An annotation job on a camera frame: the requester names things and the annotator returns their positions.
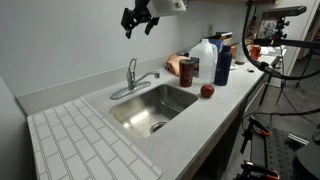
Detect clear plastic gallon jug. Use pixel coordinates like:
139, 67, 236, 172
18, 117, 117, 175
189, 39, 217, 84

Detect chrome tap with handle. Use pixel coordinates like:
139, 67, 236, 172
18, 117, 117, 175
110, 58, 160, 100

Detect dark blue water bottle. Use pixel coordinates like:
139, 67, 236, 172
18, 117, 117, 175
214, 45, 232, 86

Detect dark red tumbler cup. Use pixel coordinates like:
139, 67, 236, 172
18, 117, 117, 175
179, 60, 195, 87

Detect stainless steel sink basin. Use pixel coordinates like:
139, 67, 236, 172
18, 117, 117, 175
109, 84, 198, 138

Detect black camera on stand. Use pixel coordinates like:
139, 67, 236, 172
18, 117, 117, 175
254, 5, 320, 50

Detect black perforated table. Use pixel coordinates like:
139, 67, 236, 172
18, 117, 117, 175
250, 128, 320, 180

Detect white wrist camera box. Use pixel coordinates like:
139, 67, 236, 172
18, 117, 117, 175
147, 0, 186, 17

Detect orange folded cloth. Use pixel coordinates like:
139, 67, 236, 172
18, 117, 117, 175
165, 54, 188, 77

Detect red can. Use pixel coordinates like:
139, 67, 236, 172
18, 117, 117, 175
251, 45, 261, 60

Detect orange black clamp lower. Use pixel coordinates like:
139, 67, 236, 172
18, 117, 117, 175
234, 161, 280, 180

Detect sink drain strainer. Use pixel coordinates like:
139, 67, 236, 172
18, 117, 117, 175
150, 122, 167, 134

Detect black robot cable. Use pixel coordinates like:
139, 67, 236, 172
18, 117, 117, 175
241, 0, 320, 82

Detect orange black clamp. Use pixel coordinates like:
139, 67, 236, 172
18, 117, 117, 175
234, 161, 280, 180
240, 116, 272, 154

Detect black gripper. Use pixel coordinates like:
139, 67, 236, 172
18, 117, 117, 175
121, 0, 160, 39

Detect red apple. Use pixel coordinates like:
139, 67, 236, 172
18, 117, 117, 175
200, 84, 215, 98

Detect white tiled board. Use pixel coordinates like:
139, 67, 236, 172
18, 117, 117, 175
27, 98, 162, 180

